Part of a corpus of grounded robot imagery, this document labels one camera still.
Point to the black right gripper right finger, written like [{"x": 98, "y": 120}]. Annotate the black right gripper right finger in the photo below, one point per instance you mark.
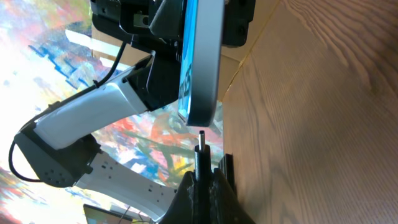
[{"x": 224, "y": 205}]

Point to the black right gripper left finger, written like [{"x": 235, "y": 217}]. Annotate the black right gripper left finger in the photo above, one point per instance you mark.
[{"x": 182, "y": 207}]

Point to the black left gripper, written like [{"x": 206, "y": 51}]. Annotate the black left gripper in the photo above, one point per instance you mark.
[{"x": 166, "y": 23}]

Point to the brown cardboard panel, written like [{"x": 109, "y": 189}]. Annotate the brown cardboard panel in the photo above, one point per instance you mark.
[{"x": 231, "y": 58}]

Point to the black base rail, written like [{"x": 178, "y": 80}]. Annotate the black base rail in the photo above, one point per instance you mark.
[{"x": 227, "y": 167}]

